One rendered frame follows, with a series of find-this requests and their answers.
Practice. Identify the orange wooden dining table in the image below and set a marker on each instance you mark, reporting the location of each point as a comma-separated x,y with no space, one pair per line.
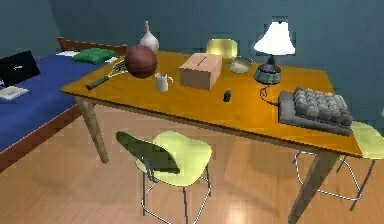
206,103

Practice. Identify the small black object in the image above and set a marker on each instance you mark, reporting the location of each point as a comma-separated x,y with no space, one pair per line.
227,95

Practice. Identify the cardboard box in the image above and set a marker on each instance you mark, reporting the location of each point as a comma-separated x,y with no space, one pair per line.
201,70

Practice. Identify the white mug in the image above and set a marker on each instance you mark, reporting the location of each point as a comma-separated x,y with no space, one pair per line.
162,82

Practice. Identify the yellow green chair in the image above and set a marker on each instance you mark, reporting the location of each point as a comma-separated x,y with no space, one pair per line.
363,143
221,48
173,156

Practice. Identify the grey bowl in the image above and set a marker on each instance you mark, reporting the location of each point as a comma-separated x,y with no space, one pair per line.
240,64

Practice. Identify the brown basketball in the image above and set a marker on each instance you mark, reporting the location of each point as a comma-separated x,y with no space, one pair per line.
141,61

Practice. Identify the white vase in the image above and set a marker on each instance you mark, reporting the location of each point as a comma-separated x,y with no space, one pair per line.
149,39

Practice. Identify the tennis racket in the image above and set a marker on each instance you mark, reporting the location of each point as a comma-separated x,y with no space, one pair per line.
104,78

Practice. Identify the white shade table lamp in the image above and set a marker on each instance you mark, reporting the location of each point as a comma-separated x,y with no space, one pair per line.
274,50

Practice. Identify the green pillow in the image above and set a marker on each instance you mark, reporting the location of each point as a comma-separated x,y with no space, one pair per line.
94,55

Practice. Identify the grey egg carton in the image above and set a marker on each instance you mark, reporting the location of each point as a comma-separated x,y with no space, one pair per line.
316,110

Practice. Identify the blue bed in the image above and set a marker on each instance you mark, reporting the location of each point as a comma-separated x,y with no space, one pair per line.
33,96

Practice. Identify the black laptop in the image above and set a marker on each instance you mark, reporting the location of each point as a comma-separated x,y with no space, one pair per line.
16,71

